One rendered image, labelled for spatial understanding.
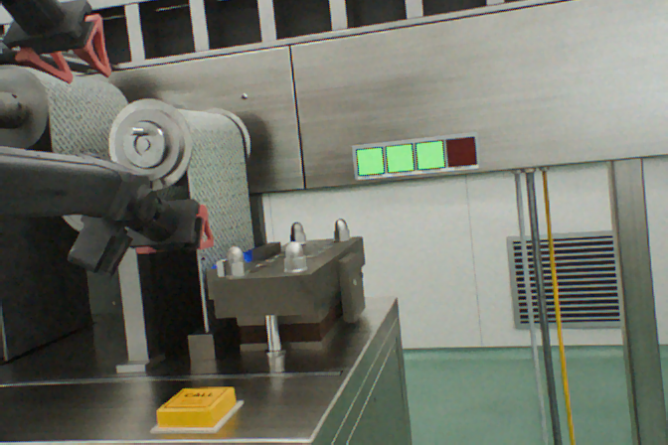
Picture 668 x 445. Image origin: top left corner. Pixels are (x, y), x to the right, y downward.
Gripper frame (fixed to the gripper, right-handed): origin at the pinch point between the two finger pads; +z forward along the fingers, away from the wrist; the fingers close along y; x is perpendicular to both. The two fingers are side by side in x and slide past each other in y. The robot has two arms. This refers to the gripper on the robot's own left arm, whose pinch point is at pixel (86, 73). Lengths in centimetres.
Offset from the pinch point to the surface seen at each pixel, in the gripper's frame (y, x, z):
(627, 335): 77, -6, 86
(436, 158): 43, 15, 46
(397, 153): 36, 17, 45
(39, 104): -19.2, 8.5, 11.5
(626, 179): 80, 19, 65
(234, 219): 6.3, -0.1, 38.1
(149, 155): 1.0, -1.6, 16.5
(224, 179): 6.4, 4.1, 31.4
